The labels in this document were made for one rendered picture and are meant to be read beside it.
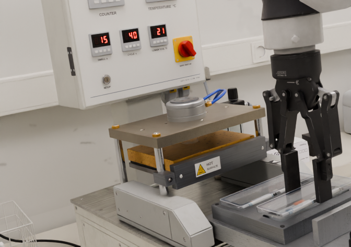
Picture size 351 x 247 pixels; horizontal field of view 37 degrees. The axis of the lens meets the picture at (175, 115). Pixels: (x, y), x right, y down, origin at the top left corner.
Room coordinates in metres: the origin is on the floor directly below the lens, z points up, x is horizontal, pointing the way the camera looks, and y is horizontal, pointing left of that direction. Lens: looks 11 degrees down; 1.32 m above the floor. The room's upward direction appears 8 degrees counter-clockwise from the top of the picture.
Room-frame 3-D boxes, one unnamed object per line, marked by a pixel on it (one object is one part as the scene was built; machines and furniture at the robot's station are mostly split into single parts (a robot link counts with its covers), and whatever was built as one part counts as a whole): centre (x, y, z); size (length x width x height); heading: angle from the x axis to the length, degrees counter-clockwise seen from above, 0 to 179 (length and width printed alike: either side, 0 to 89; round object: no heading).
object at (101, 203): (1.08, 0.00, 0.93); 0.46 x 0.35 x 0.01; 34
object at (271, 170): (1.06, -0.18, 0.97); 0.26 x 0.05 x 0.07; 34
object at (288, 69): (0.80, -0.19, 1.19); 0.08 x 0.08 x 0.09
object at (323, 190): (0.77, -0.21, 1.04); 0.03 x 0.01 x 0.07; 125
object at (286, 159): (0.82, -0.18, 1.04); 0.03 x 0.01 x 0.07; 125
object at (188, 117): (1.09, -0.02, 1.08); 0.31 x 0.24 x 0.13; 124
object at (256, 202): (0.87, -0.15, 0.99); 0.18 x 0.06 x 0.02; 124
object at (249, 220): (0.83, -0.17, 0.98); 0.20 x 0.17 x 0.03; 124
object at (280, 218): (0.80, -0.20, 1.00); 0.18 x 0.06 x 0.02; 125
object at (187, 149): (1.05, -0.03, 1.07); 0.22 x 0.17 x 0.10; 124
